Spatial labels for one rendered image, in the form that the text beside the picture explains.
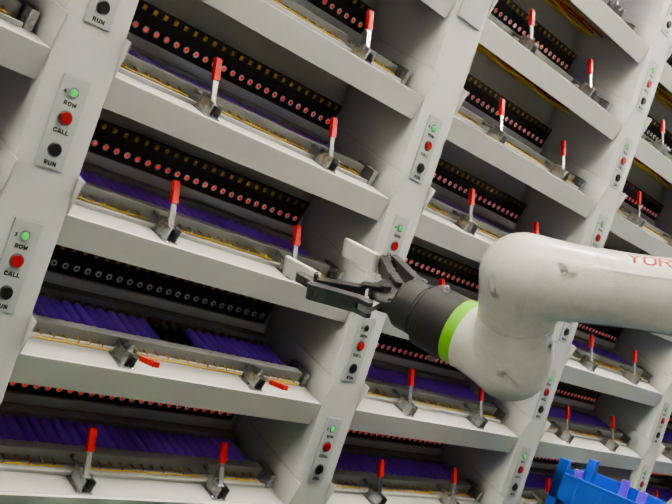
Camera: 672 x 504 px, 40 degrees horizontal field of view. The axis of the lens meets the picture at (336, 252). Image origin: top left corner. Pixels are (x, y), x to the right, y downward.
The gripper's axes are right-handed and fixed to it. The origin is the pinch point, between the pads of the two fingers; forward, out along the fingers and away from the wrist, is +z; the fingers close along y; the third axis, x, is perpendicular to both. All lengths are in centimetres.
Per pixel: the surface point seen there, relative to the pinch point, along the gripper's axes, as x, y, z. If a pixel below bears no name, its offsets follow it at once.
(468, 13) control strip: 33, 47, 14
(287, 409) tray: -32.7, 4.6, 6.0
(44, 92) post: 23.7, -36.5, 18.6
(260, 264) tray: -7.4, 1.6, 14.1
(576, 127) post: 4, 108, 17
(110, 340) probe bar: -14.2, -26.1, 16.0
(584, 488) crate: -50, 55, -30
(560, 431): -70, 99, -5
